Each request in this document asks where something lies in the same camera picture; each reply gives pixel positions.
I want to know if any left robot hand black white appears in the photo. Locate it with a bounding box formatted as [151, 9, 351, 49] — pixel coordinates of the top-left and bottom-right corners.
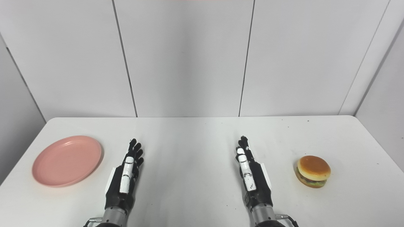
[104, 138, 145, 215]

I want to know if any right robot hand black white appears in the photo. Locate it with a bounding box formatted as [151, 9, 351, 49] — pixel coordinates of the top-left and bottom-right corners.
[236, 136, 274, 212]

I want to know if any toy hamburger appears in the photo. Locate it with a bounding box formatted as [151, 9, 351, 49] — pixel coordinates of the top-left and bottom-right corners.
[296, 155, 331, 189]

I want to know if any pink round plate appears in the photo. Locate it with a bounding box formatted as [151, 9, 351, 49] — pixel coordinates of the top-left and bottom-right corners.
[32, 136, 103, 188]

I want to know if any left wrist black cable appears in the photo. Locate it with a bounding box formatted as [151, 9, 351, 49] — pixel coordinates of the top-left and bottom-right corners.
[83, 217, 103, 227]

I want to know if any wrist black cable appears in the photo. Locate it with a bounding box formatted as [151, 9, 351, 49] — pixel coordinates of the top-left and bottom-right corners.
[83, 217, 103, 227]
[275, 214, 299, 227]

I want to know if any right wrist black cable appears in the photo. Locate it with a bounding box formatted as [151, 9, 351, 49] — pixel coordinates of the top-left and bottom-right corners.
[275, 214, 299, 227]

